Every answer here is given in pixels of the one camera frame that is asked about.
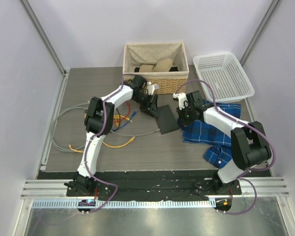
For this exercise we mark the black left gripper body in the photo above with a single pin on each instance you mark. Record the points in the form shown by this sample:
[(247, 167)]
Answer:
[(144, 100)]

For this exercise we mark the blue plaid shirt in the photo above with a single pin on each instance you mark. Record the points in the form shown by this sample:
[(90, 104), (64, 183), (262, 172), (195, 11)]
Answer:
[(219, 154)]

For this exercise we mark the yellow ethernet cable long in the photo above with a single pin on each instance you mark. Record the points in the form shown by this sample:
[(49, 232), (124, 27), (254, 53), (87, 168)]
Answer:
[(122, 120)]

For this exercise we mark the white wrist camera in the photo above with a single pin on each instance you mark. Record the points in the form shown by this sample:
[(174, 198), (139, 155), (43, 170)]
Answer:
[(181, 99), (151, 88)]

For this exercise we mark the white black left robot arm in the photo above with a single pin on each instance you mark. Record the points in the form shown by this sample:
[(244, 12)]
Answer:
[(99, 121)]

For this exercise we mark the black network switch box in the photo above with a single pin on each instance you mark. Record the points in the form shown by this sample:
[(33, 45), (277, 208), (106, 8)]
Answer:
[(166, 120)]

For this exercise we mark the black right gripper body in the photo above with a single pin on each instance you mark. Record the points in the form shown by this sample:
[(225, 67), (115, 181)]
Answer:
[(186, 115)]

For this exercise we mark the wicker basket with liner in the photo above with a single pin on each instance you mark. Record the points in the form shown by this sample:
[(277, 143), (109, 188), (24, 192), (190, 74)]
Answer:
[(137, 54)]

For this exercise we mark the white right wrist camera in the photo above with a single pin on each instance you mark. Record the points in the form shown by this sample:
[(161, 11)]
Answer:
[(181, 99)]

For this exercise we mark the beige shoe in basket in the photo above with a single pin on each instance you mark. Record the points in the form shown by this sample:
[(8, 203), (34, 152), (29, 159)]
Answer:
[(164, 65)]

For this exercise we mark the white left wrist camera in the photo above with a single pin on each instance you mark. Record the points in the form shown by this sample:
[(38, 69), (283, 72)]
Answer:
[(151, 88)]

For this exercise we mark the white plastic perforated basket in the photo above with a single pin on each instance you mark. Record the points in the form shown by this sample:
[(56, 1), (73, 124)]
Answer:
[(225, 77)]

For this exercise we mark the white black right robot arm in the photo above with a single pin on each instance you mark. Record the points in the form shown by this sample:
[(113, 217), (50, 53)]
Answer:
[(249, 145)]

